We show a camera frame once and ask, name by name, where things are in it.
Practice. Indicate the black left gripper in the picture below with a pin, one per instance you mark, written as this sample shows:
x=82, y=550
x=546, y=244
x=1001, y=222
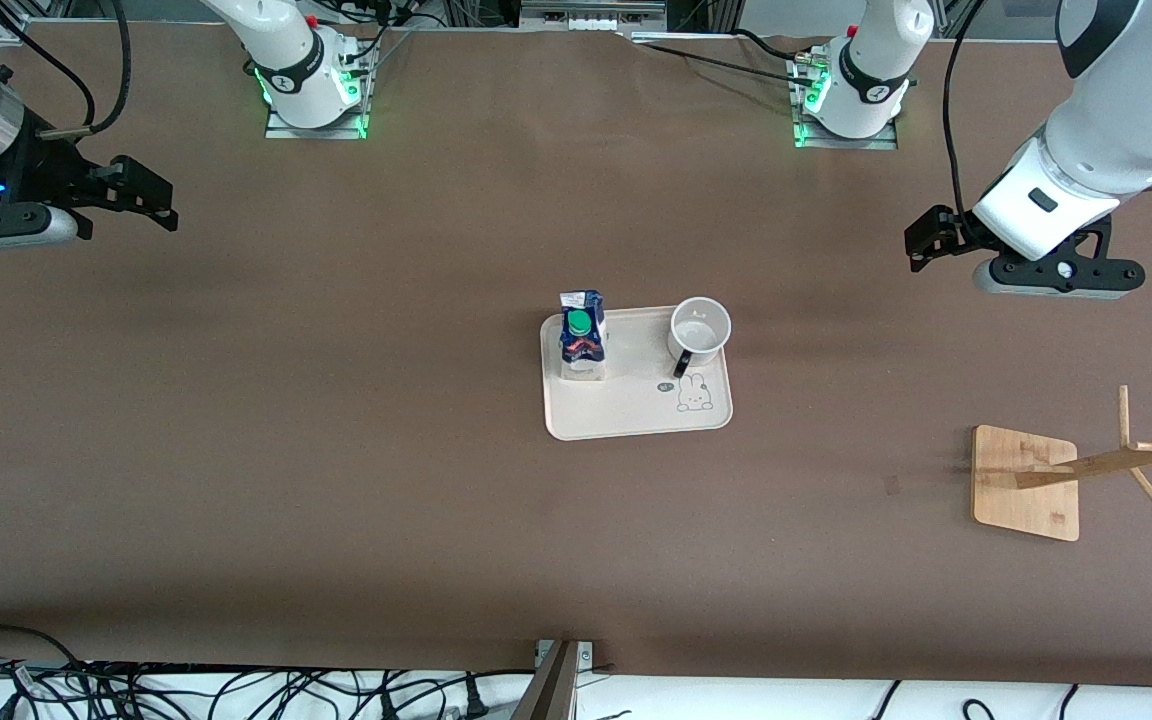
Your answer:
x=939, y=234

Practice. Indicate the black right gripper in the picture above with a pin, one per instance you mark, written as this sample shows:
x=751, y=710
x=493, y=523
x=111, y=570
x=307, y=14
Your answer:
x=44, y=165

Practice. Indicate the blue milk carton green cap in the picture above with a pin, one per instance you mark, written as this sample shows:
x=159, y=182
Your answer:
x=581, y=345

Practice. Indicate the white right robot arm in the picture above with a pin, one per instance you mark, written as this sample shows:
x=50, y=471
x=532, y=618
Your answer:
x=286, y=60

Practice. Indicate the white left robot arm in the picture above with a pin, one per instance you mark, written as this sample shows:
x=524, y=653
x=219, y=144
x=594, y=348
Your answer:
x=1116, y=120

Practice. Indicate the wooden cup rack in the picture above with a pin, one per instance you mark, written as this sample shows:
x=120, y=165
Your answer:
x=1026, y=500

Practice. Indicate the cream tray with rabbit print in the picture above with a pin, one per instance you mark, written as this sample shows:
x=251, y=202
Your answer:
x=636, y=400

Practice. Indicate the brown table cover sheet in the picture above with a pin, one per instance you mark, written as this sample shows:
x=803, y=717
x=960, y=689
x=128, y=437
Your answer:
x=336, y=500

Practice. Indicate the aluminium profile bar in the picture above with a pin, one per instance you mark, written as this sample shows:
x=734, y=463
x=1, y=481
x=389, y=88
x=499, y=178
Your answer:
x=551, y=690

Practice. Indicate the black power plug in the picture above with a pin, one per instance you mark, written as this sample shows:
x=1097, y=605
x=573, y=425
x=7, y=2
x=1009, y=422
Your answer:
x=476, y=700

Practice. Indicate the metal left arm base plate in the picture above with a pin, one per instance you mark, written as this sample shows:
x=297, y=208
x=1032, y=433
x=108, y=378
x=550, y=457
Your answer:
x=881, y=143

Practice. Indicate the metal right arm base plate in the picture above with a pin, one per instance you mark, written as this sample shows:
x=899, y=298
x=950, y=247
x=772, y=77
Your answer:
x=281, y=131

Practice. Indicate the small metal corner bracket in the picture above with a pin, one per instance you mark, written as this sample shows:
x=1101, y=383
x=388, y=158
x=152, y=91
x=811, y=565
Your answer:
x=586, y=655

